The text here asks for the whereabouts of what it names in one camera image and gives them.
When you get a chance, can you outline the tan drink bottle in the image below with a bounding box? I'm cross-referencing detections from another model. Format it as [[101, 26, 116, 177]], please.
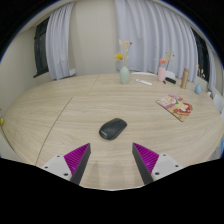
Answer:
[[180, 67, 190, 90]]

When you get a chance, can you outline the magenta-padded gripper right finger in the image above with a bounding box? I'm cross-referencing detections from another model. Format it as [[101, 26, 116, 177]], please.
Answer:
[[131, 142, 184, 186]]

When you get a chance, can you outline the green vase with yellow flowers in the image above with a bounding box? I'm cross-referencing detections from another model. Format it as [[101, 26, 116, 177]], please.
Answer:
[[114, 39, 134, 85]]

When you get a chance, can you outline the blue vase with dried flowers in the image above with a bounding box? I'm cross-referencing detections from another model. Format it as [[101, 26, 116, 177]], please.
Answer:
[[194, 64, 206, 96]]

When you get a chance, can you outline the white remote control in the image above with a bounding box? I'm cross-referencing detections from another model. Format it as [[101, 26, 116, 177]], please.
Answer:
[[135, 78, 153, 87]]

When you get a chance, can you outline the pink vase with orange flowers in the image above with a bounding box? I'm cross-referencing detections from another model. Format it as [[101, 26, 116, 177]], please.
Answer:
[[157, 49, 176, 83]]

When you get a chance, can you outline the cartoon print mouse pad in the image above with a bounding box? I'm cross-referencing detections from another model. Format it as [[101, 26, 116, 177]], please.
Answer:
[[155, 92, 194, 123]]

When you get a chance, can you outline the dark window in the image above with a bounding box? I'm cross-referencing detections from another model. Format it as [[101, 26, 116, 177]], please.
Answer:
[[33, 18, 50, 79], [190, 27, 210, 83]]

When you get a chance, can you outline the narrow white curtain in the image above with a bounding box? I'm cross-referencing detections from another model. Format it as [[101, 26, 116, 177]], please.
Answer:
[[205, 43, 218, 91], [45, 2, 77, 81]]

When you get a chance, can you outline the wide white curtain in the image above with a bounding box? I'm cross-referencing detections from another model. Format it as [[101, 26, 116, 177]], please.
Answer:
[[114, 0, 199, 84]]

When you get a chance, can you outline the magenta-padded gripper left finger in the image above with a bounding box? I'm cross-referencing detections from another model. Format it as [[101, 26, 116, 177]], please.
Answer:
[[41, 143, 92, 186]]

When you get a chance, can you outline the black computer mouse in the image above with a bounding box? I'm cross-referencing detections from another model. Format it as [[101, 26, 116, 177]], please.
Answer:
[[98, 117, 128, 141]]

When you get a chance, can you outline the small black case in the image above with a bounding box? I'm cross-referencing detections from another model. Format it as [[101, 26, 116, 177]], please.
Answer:
[[165, 76, 177, 85]]

